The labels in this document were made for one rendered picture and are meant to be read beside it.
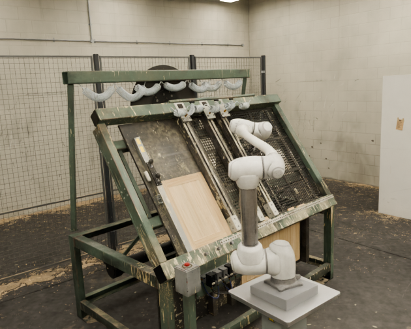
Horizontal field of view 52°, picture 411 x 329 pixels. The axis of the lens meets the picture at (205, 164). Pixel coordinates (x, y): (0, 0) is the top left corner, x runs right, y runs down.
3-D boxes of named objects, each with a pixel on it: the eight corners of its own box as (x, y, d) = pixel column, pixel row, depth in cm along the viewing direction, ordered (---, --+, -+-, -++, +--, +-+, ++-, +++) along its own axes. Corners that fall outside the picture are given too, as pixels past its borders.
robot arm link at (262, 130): (268, 130, 300) (250, 126, 298) (275, 120, 285) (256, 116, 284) (267, 143, 295) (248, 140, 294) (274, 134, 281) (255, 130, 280)
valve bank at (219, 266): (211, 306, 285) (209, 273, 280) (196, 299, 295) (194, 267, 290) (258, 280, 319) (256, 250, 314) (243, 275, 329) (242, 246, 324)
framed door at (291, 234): (240, 290, 370) (242, 291, 369) (238, 231, 360) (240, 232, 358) (297, 258, 431) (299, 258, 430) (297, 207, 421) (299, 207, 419)
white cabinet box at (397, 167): (416, 220, 598) (423, 74, 559) (378, 212, 643) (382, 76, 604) (435, 211, 635) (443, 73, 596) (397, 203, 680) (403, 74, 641)
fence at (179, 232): (184, 254, 296) (187, 252, 293) (131, 140, 321) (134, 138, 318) (190, 252, 300) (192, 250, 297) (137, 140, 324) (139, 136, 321)
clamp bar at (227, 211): (230, 234, 329) (249, 222, 312) (167, 109, 359) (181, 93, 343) (239, 231, 336) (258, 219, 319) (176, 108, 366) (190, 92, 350)
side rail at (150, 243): (152, 268, 283) (160, 263, 276) (92, 132, 312) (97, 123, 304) (159, 266, 287) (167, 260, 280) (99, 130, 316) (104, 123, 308)
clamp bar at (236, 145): (268, 219, 361) (286, 207, 345) (207, 106, 392) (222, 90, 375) (274, 216, 368) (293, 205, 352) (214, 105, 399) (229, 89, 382)
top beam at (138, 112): (94, 127, 307) (100, 120, 300) (89, 116, 310) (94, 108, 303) (275, 106, 457) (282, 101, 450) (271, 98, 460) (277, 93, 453)
